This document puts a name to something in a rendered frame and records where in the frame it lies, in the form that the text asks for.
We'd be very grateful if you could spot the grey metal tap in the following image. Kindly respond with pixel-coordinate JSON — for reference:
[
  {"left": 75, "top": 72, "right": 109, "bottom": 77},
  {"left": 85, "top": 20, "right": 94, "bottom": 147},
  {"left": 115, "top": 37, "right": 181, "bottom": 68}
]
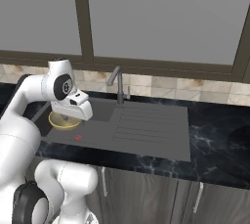
[{"left": 105, "top": 66, "right": 132, "bottom": 106}]

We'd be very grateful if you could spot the dark grey sink with drainboard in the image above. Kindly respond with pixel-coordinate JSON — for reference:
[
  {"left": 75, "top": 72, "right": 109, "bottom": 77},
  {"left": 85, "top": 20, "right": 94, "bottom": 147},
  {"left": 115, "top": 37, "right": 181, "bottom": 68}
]
[{"left": 30, "top": 98, "right": 192, "bottom": 163}]

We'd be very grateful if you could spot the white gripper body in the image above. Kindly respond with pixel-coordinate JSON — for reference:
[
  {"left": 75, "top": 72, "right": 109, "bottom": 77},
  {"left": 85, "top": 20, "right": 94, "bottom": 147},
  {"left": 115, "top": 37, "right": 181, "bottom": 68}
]
[{"left": 51, "top": 98, "right": 95, "bottom": 122}]

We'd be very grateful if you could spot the grey wood cupboard door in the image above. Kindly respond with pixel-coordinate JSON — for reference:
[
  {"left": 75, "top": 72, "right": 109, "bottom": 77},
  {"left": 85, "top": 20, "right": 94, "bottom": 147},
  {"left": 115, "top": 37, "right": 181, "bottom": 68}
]
[
  {"left": 85, "top": 164, "right": 180, "bottom": 224},
  {"left": 170, "top": 178, "right": 250, "bottom": 224}
]

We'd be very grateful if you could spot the silver cupboard handle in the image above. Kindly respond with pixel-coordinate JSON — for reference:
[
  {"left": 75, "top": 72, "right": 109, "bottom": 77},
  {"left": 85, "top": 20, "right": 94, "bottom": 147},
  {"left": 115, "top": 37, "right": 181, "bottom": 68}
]
[
  {"left": 192, "top": 181, "right": 205, "bottom": 215},
  {"left": 101, "top": 166, "right": 108, "bottom": 199}
]

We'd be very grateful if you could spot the yellow bowl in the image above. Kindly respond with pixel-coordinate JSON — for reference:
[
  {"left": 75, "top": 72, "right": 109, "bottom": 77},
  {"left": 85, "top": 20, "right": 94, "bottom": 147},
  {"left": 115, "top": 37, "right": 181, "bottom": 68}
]
[{"left": 48, "top": 111, "right": 82, "bottom": 131}]

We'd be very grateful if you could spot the brown window frame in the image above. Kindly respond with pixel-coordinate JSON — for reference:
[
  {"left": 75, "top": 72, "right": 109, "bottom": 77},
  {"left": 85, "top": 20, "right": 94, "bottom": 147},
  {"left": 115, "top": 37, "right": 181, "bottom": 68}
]
[{"left": 0, "top": 0, "right": 250, "bottom": 84}]

